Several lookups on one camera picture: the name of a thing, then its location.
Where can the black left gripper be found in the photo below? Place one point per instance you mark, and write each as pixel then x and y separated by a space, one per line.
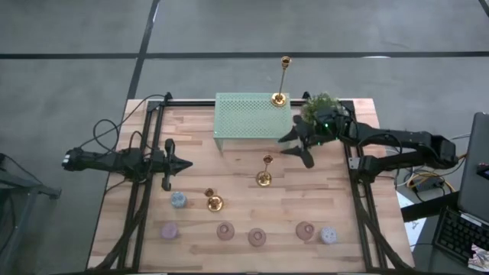
pixel 168 164

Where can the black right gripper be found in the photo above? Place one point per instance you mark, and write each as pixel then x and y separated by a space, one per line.
pixel 311 137

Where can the medium gold candlestick holder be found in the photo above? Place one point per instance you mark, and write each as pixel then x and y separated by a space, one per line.
pixel 263 178

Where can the short gold candlestick holder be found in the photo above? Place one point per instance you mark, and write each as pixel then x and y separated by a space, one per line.
pixel 215 203

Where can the pink patterned candle tin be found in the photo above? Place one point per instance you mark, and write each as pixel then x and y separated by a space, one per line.
pixel 169 231

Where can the pink ribbed glass candle holder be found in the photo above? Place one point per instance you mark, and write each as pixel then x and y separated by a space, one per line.
pixel 225 231
pixel 305 230
pixel 256 237

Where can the white purple patterned candle tin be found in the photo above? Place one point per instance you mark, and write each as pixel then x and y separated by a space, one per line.
pixel 328 235

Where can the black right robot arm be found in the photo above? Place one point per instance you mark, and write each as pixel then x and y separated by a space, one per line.
pixel 401 137

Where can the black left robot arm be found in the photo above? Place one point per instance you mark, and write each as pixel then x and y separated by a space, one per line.
pixel 114 162

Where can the blue patterned candle tin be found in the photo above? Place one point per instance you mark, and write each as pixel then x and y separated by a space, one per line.
pixel 178 199

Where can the tall gold candlestick holder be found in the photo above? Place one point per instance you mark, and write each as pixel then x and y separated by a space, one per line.
pixel 279 99

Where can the green potted plant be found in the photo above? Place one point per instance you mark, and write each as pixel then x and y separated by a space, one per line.
pixel 319 103

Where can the green perforated metal shelf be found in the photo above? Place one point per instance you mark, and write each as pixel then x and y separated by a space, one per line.
pixel 248 118

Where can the black power box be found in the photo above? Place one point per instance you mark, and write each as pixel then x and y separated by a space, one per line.
pixel 429 185

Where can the white paper sheet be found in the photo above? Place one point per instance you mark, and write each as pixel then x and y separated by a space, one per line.
pixel 414 225

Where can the dark grey metal stand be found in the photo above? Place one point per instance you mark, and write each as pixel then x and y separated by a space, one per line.
pixel 23 191

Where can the grey laptop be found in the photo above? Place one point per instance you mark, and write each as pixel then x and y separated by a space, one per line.
pixel 475 168

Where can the black keyboard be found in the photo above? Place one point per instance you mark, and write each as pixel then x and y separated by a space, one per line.
pixel 458 233

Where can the colourful printed card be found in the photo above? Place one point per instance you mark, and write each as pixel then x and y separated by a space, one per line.
pixel 479 257

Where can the black aluminium table frame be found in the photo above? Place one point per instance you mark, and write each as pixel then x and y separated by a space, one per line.
pixel 183 102

